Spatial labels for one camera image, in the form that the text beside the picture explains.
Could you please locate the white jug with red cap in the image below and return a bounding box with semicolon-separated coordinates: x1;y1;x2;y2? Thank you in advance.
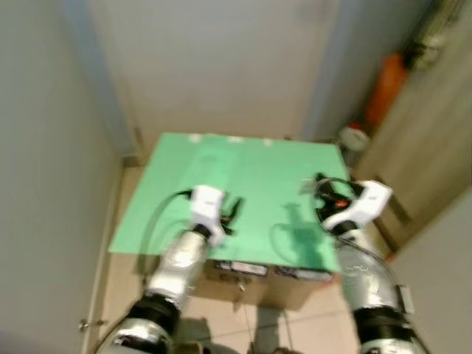
339;122;369;153

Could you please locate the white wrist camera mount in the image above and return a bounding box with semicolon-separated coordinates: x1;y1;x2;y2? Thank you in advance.
188;184;228;246
322;181;393;235

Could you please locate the brown cardboard box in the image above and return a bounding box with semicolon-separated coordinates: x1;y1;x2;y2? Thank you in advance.
203;258;336;310

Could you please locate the orange bottle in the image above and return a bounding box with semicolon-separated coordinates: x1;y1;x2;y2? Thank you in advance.
365;53;408;126

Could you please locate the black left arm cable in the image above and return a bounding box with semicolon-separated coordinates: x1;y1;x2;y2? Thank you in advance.
136;190;194;275

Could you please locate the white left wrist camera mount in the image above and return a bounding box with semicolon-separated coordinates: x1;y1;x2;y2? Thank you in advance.
188;184;228;246

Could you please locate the grey robot left foot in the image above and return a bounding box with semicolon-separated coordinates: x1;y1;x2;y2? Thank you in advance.
173;341;215;354

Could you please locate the green table sheet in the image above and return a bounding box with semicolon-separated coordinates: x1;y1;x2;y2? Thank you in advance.
108;133;362;272

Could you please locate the wooden cabinet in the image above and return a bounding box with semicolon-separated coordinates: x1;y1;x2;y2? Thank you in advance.
354;0;472;251

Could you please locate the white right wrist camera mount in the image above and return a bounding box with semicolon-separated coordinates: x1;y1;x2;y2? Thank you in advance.
322;181;393;235

